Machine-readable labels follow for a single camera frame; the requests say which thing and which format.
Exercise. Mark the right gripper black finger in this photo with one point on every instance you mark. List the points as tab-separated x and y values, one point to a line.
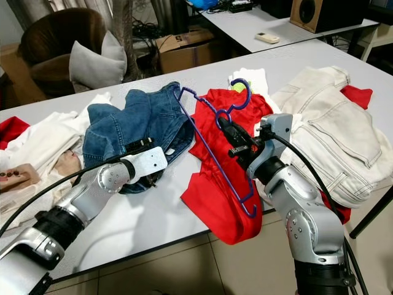
234	131
229	137

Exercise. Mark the blue denim jeans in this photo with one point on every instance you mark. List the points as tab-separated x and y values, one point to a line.
129	117

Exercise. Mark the blue plastic clothes hanger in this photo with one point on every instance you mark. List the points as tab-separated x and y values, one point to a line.
249	92

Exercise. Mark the white T-shirt pink print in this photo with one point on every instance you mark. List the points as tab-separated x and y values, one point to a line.
46	153

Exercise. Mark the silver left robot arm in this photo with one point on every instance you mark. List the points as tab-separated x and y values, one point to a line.
107	184

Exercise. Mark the red shorts white stitching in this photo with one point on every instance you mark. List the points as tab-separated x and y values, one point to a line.
215	196

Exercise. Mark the white shirt yellow-green tag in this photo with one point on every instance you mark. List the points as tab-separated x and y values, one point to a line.
245	72

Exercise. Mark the plain white T-shirt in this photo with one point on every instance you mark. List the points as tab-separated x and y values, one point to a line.
73	117

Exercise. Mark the cream denim trousers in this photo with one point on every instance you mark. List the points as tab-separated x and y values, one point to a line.
331	135

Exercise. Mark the grey cushion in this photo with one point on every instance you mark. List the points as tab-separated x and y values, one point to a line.
98	64

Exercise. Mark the printed cardboard box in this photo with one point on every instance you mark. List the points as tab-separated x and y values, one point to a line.
184	54

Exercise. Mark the cream remote control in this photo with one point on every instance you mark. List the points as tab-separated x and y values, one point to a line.
268	37

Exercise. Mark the white desk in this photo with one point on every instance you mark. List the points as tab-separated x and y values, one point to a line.
239	27

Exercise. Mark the patterned tied curtain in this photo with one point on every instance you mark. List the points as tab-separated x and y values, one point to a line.
126	37

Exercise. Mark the blue object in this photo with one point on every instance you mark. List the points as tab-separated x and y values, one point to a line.
201	3

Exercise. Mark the wooden and black speaker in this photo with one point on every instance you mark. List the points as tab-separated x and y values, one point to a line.
307	12

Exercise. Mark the brown armchair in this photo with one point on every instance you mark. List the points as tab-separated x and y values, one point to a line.
55	34

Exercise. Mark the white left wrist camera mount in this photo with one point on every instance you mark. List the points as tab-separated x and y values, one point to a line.
150	163

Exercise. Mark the white table black frame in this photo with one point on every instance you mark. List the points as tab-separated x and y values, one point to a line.
147	215

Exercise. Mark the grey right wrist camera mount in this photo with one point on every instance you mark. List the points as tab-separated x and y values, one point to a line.
277	126

